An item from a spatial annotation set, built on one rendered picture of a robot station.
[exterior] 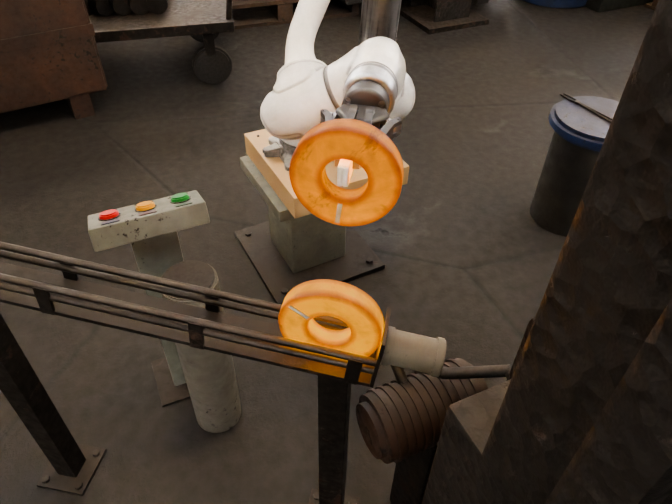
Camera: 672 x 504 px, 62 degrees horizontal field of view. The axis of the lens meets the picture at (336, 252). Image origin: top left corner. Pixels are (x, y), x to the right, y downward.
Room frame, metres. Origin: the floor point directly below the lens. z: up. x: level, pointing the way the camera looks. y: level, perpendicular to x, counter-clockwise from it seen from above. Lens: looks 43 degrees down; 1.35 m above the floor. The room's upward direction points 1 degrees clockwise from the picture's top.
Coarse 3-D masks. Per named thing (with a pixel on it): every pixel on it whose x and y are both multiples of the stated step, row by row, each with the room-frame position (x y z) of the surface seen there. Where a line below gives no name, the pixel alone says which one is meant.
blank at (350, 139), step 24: (336, 120) 0.66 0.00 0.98; (312, 144) 0.64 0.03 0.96; (336, 144) 0.63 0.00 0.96; (360, 144) 0.63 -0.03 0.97; (384, 144) 0.62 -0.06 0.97; (312, 168) 0.63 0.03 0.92; (384, 168) 0.62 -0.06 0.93; (312, 192) 0.63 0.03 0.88; (336, 192) 0.64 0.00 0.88; (360, 192) 0.63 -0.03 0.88; (384, 192) 0.62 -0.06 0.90; (336, 216) 0.62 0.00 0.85; (360, 216) 0.62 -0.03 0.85
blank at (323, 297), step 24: (312, 288) 0.55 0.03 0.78; (336, 288) 0.54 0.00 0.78; (288, 312) 0.54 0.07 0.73; (312, 312) 0.53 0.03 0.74; (336, 312) 0.53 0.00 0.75; (360, 312) 0.52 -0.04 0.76; (288, 336) 0.54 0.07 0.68; (312, 336) 0.54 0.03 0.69; (336, 336) 0.55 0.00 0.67; (360, 336) 0.52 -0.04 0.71
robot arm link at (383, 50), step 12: (360, 48) 0.97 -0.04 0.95; (372, 48) 0.95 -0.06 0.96; (384, 48) 0.95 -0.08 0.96; (396, 48) 0.98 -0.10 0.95; (348, 60) 0.94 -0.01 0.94; (360, 60) 0.92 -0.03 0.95; (372, 60) 0.91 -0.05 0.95; (384, 60) 0.92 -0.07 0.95; (396, 60) 0.93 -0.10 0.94; (324, 72) 0.96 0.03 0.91; (336, 72) 0.94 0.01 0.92; (348, 72) 0.92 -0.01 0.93; (396, 72) 0.91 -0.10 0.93; (336, 84) 0.93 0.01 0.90; (336, 96) 0.92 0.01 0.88
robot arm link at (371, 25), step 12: (372, 0) 1.45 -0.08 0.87; (384, 0) 1.44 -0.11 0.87; (396, 0) 1.46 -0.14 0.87; (372, 12) 1.45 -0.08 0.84; (384, 12) 1.45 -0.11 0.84; (396, 12) 1.46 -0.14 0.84; (360, 24) 1.49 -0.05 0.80; (372, 24) 1.45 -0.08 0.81; (384, 24) 1.45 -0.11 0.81; (396, 24) 1.47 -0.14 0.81; (360, 36) 1.49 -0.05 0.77; (372, 36) 1.46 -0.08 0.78; (384, 36) 1.45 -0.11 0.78; (396, 36) 1.49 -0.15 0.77; (408, 84) 1.50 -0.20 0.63; (408, 96) 1.48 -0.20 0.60; (396, 108) 1.45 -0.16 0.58; (408, 108) 1.48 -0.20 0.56
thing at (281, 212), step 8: (240, 160) 1.53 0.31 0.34; (248, 160) 1.52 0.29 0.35; (248, 168) 1.47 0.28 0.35; (256, 168) 1.47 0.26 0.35; (248, 176) 1.47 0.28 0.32; (256, 176) 1.43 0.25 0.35; (256, 184) 1.41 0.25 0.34; (264, 184) 1.39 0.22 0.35; (264, 192) 1.35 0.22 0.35; (272, 192) 1.35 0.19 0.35; (264, 200) 1.35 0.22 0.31; (272, 200) 1.31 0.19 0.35; (280, 200) 1.31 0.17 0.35; (272, 208) 1.30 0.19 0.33; (280, 208) 1.27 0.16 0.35; (280, 216) 1.26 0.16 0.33; (288, 216) 1.27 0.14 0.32
